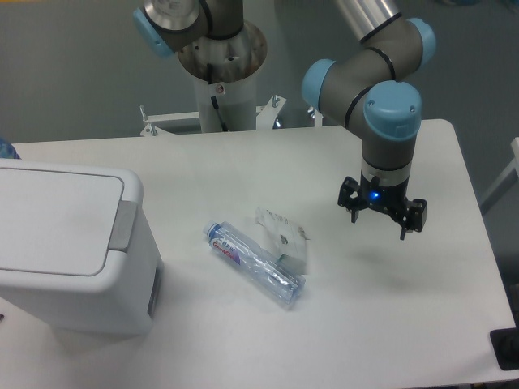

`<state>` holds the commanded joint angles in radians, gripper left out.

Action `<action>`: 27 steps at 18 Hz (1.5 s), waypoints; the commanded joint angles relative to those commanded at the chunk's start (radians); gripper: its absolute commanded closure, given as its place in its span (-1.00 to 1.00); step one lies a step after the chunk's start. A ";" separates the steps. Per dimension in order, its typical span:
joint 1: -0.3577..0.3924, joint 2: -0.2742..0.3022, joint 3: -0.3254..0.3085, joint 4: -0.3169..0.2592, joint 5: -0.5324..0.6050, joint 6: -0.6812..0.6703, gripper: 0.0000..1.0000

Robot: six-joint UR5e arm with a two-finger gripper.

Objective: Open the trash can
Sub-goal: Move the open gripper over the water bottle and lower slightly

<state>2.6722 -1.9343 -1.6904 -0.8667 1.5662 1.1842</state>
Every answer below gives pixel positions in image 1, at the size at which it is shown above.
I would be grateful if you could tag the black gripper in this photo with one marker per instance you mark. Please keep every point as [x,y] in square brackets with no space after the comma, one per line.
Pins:
[411,215]

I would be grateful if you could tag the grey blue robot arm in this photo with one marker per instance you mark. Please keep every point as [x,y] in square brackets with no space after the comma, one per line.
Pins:
[367,94]

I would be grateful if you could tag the white trash can body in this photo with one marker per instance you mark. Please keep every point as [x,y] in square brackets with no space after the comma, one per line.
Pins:
[121,297]

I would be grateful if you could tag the white trash can lid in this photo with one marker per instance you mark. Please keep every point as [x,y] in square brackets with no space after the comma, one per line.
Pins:
[56,222]

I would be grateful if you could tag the crumpled white paper bag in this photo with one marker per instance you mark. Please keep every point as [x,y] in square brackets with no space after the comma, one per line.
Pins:
[287,240]

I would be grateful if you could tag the crushed clear plastic bottle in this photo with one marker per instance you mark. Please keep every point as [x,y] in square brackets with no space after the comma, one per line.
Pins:
[254,262]

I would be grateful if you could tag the blue patterned object left edge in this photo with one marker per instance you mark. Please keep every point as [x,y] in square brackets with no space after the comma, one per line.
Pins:
[7,150]

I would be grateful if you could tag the white metal base frame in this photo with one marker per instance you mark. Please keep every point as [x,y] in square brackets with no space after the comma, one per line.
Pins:
[215,118]

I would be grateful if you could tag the white frame right edge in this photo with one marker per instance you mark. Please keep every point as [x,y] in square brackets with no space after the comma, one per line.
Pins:
[504,182]

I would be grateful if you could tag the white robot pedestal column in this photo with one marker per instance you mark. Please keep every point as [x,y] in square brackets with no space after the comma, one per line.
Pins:
[226,69]

